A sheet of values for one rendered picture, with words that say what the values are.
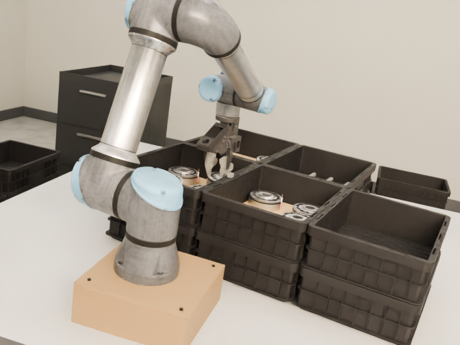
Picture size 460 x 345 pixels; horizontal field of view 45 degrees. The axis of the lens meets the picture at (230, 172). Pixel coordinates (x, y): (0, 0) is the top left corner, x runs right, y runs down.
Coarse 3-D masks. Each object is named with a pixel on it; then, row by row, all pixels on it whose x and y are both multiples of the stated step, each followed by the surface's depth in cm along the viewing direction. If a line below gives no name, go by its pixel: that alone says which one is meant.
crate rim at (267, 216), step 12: (252, 168) 175; (276, 168) 179; (228, 180) 160; (312, 180) 174; (204, 192) 147; (216, 204) 146; (228, 204) 144; (240, 204) 143; (324, 204) 153; (252, 216) 142; (264, 216) 140; (276, 216) 139; (312, 216) 142; (288, 228) 138; (300, 228) 137
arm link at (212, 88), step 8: (208, 80) 160; (216, 80) 159; (224, 80) 161; (200, 88) 161; (208, 88) 160; (216, 88) 159; (224, 88) 160; (232, 88) 159; (208, 96) 161; (216, 96) 160; (224, 96) 161; (232, 96) 159; (232, 104) 162
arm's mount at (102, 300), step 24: (96, 264) 128; (192, 264) 136; (216, 264) 138; (96, 288) 119; (120, 288) 121; (144, 288) 122; (168, 288) 124; (192, 288) 126; (216, 288) 135; (72, 312) 122; (96, 312) 120; (120, 312) 119; (144, 312) 117; (168, 312) 115; (192, 312) 117; (120, 336) 120; (144, 336) 118; (168, 336) 117; (192, 336) 122
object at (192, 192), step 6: (174, 144) 189; (180, 144) 191; (186, 144) 192; (156, 150) 179; (162, 150) 181; (138, 156) 170; (144, 156) 173; (234, 156) 186; (246, 162) 183; (252, 162) 182; (246, 168) 174; (234, 174) 167; (216, 180) 159; (222, 180) 160; (186, 186) 150; (204, 186) 152; (210, 186) 153; (186, 192) 149; (192, 192) 149; (198, 192) 148; (192, 198) 149; (198, 198) 149
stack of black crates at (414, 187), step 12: (384, 168) 341; (384, 180) 315; (396, 180) 341; (408, 180) 339; (420, 180) 337; (432, 180) 335; (444, 180) 332; (384, 192) 318; (396, 192) 315; (408, 192) 314; (420, 192) 312; (432, 192) 309; (444, 192) 307; (420, 204) 314; (432, 204) 312; (444, 204) 310
